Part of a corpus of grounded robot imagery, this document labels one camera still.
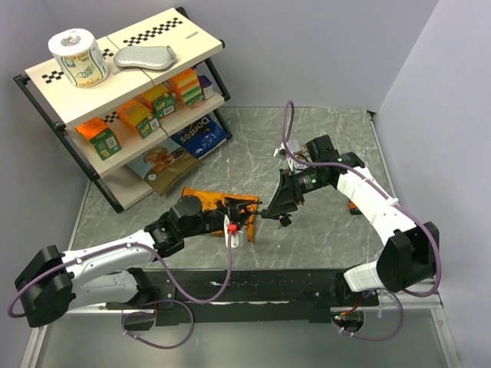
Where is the toilet paper roll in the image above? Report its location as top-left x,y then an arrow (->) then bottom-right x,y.
48,28 -> 109,87

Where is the black Kaijing padlock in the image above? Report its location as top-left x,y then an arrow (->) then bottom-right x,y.
245,202 -> 268,216

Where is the purple white small box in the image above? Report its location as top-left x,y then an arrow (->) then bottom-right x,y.
198,75 -> 215,100

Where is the blue Doritos bag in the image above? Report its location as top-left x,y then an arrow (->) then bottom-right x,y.
170,114 -> 226,159

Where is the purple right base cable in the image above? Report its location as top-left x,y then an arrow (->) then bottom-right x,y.
332,293 -> 404,342

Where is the right orange green box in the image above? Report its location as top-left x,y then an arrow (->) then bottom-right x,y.
140,84 -> 176,120

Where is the green white toothpaste box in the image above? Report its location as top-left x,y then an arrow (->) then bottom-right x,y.
287,140 -> 308,173

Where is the silver glitter sponge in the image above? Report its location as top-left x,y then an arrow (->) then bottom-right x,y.
114,46 -> 177,71

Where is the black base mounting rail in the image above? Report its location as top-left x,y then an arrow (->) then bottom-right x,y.
105,267 -> 381,327

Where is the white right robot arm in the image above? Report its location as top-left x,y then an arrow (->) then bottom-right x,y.
261,135 -> 439,305

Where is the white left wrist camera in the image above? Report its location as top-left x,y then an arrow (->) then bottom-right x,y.
223,215 -> 247,248

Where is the orange Kettle chips bag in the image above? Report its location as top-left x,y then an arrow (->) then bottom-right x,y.
181,186 -> 259,242

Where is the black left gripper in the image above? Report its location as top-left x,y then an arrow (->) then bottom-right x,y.
182,197 -> 252,238

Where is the left orange green box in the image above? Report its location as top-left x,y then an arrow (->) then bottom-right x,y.
75,117 -> 122,160

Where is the brown pretzel snack bag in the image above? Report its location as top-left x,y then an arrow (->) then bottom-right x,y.
127,138 -> 199,196

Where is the orange black padlock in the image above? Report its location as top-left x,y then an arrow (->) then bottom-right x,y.
348,201 -> 362,215

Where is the orange green box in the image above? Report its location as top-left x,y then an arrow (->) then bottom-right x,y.
140,84 -> 176,120
116,99 -> 160,139
75,117 -> 122,160

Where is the colourful sponge pack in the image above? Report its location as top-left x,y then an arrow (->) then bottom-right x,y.
166,68 -> 204,107

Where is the beige black shelf rack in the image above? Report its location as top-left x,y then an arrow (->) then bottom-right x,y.
14,7 -> 232,213

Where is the black padlock key bunch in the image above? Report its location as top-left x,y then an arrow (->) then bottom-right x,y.
279,214 -> 292,228

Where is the middle orange green box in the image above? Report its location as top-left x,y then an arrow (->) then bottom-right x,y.
116,99 -> 160,139

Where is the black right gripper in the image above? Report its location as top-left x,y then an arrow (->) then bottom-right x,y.
267,167 -> 330,218

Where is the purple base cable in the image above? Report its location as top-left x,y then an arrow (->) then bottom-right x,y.
121,298 -> 195,349
332,293 -> 404,342

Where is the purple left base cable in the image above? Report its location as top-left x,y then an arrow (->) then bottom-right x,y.
121,298 -> 195,349

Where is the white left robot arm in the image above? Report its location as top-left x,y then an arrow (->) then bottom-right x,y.
8,195 -> 261,327

